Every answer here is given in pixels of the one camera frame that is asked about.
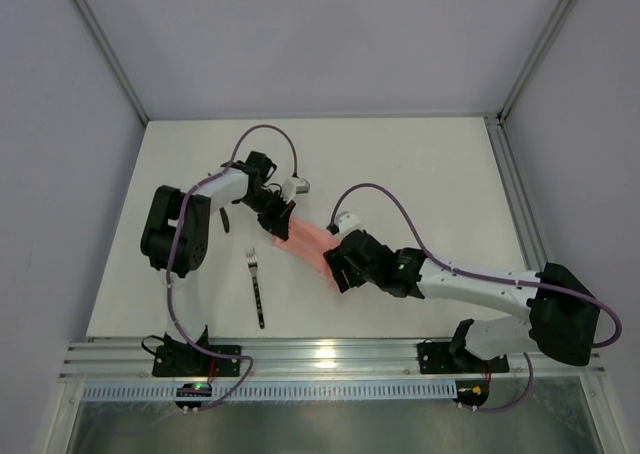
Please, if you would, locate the pink satin napkin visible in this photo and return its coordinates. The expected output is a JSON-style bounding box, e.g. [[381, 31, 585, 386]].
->
[[271, 217, 340, 290]]

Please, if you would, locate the aluminium front rail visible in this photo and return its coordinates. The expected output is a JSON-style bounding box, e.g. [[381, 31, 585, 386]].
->
[[58, 337, 606, 384]]

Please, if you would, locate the right corner frame post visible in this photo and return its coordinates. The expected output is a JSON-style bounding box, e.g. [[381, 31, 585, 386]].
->
[[497, 0, 579, 123]]

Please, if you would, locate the aluminium rail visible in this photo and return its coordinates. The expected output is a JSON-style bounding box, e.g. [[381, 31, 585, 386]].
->
[[58, 337, 606, 384], [484, 115, 548, 272]]

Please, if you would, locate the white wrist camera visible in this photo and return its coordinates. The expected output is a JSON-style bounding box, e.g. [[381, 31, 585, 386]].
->
[[281, 176, 310, 202], [330, 211, 361, 236]]

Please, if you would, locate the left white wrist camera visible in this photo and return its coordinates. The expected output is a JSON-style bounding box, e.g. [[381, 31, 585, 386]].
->
[[281, 176, 310, 202]]

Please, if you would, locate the left corner frame post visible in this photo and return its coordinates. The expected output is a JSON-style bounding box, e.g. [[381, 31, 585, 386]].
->
[[69, 0, 150, 126]]

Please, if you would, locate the silver fork black handle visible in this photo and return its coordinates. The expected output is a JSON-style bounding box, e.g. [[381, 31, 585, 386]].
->
[[246, 247, 265, 329]]

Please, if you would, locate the left controller board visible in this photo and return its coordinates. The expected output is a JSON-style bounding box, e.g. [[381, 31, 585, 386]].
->
[[174, 382, 212, 411]]

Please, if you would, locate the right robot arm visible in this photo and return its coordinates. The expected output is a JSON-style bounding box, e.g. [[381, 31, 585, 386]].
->
[[323, 230, 600, 373]]

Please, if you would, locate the black knife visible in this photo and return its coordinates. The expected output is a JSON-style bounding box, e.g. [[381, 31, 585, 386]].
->
[[219, 207, 231, 234]]

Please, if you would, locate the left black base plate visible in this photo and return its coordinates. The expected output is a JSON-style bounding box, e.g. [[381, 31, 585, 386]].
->
[[152, 330, 242, 378]]

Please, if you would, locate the corner frame post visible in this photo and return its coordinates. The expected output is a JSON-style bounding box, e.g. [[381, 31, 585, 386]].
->
[[497, 0, 579, 123], [69, 0, 150, 126]]

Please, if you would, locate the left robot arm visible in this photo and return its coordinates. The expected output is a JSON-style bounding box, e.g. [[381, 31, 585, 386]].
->
[[140, 151, 308, 355]]

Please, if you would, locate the right controller board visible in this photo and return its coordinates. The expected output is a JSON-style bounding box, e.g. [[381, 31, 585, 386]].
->
[[453, 381, 490, 410]]

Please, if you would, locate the right side aluminium rail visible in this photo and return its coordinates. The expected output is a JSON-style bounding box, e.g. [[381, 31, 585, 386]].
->
[[484, 115, 548, 272]]

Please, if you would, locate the grey slotted cable duct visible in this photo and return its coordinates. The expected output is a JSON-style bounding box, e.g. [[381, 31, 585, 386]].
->
[[81, 379, 456, 402]]

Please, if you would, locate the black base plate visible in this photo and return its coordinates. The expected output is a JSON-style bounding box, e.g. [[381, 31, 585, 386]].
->
[[416, 340, 510, 374], [152, 330, 242, 378]]

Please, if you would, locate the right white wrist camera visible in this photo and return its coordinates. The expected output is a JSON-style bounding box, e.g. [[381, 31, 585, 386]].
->
[[330, 211, 361, 236]]

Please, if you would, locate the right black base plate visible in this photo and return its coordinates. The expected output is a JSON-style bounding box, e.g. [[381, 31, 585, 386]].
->
[[416, 340, 510, 374]]

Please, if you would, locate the controller board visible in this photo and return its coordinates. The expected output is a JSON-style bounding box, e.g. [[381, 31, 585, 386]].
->
[[174, 382, 212, 411], [453, 381, 490, 410]]

